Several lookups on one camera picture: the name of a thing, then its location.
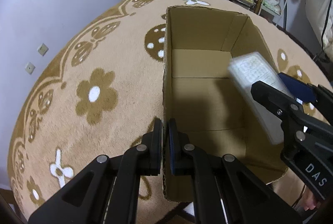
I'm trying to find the white air conditioner remote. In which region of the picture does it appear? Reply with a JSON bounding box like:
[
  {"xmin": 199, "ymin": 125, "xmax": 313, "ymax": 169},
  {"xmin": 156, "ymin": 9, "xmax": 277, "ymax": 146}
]
[{"xmin": 228, "ymin": 52, "xmax": 292, "ymax": 144}]

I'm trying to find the brown cardboard box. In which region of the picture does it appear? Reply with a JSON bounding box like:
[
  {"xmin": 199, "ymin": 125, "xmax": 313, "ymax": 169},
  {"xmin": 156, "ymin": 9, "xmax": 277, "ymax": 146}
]
[{"xmin": 161, "ymin": 5, "xmax": 289, "ymax": 202}]

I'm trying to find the beige floral butterfly rug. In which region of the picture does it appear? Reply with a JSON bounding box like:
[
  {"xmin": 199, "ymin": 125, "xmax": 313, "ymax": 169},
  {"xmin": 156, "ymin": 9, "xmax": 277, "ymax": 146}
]
[{"xmin": 8, "ymin": 0, "xmax": 330, "ymax": 218}]

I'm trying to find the lower white wall socket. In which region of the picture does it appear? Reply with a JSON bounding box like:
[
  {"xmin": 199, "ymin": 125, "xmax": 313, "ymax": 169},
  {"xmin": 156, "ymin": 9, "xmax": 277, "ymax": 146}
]
[{"xmin": 25, "ymin": 62, "xmax": 36, "ymax": 75}]

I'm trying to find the white wall socket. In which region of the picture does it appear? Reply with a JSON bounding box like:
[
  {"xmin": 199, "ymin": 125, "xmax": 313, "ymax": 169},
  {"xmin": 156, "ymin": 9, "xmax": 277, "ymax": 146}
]
[
  {"xmin": 25, "ymin": 62, "xmax": 36, "ymax": 75},
  {"xmin": 37, "ymin": 44, "xmax": 48, "ymax": 56}
]

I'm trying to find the upper white wall socket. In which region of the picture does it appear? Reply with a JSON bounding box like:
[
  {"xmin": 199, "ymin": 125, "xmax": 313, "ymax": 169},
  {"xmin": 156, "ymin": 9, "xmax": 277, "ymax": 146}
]
[{"xmin": 37, "ymin": 44, "xmax": 48, "ymax": 56}]

